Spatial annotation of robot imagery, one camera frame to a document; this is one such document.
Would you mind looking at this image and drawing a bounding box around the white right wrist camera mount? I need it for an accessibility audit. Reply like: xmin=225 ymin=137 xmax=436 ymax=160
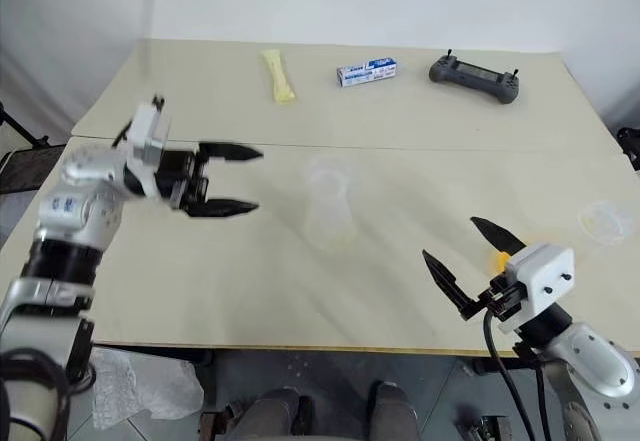
xmin=498 ymin=242 xmax=577 ymax=333

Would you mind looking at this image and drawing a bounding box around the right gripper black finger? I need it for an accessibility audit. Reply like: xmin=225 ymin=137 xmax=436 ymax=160
xmin=470 ymin=216 xmax=527 ymax=255
xmin=422 ymin=249 xmax=485 ymax=321

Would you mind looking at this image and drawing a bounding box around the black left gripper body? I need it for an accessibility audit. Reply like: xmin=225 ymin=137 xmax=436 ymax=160
xmin=153 ymin=143 xmax=215 ymax=215

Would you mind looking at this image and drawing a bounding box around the black stand part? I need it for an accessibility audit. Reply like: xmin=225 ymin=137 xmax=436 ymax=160
xmin=615 ymin=125 xmax=640 ymax=173

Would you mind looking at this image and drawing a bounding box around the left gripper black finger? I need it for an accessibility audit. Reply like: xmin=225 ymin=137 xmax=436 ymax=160
xmin=198 ymin=141 xmax=265 ymax=165
xmin=185 ymin=199 xmax=261 ymax=220

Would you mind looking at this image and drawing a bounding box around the dark grey remote controller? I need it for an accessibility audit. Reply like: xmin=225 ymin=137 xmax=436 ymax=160
xmin=428 ymin=49 xmax=521 ymax=105

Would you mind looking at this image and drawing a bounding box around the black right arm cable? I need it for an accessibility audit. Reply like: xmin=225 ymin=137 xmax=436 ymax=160
xmin=481 ymin=307 xmax=554 ymax=441

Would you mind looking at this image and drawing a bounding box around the black floor mat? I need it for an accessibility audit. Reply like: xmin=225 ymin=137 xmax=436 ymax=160
xmin=0 ymin=144 xmax=65 ymax=196

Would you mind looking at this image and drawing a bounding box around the yellow plastic packet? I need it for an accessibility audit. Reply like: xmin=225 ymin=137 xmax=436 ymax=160
xmin=258 ymin=49 xmax=299 ymax=107

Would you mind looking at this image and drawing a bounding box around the dark rounded shape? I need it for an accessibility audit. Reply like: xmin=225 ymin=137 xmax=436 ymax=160
xmin=238 ymin=385 xmax=314 ymax=441
xmin=368 ymin=380 xmax=422 ymax=441

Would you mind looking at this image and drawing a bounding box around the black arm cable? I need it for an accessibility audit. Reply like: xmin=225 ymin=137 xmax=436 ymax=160
xmin=0 ymin=347 xmax=72 ymax=441
xmin=481 ymin=307 xmax=554 ymax=441

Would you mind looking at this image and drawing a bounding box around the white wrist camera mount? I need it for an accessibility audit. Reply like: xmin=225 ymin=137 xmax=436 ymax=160
xmin=498 ymin=242 xmax=577 ymax=333
xmin=121 ymin=102 xmax=172 ymax=198

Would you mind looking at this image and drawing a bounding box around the black tripod stand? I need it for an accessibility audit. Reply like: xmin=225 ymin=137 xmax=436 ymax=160
xmin=0 ymin=102 xmax=52 ymax=148

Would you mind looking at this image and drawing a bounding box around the clear plastic cup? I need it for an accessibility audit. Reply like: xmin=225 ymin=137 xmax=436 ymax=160
xmin=305 ymin=154 xmax=359 ymax=255

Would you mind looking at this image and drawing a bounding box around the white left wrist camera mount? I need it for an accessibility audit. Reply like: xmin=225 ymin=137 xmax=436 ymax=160
xmin=121 ymin=102 xmax=172 ymax=198

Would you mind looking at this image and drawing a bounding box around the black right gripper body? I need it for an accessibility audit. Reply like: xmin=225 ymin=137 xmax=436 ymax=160
xmin=478 ymin=271 xmax=527 ymax=323

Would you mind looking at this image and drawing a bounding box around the blue and white box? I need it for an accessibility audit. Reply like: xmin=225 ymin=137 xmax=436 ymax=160
xmin=335 ymin=55 xmax=400 ymax=89

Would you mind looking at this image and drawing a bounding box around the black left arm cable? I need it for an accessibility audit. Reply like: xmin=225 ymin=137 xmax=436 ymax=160
xmin=0 ymin=347 xmax=72 ymax=441

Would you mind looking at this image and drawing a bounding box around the clear crumpled plastic wrap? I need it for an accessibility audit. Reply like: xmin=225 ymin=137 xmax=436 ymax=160
xmin=91 ymin=348 xmax=206 ymax=421

